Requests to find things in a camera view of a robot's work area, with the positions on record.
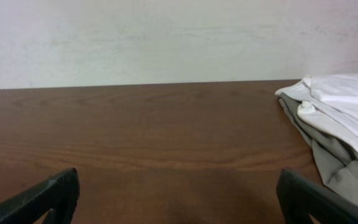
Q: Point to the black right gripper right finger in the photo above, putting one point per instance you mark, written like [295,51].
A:
[301,200]

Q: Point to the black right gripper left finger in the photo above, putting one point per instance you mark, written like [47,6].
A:
[55,198]

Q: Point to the white printed t-shirt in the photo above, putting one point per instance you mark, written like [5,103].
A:
[328,103]

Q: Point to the grey folded garment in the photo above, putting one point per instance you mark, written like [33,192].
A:
[336,161]

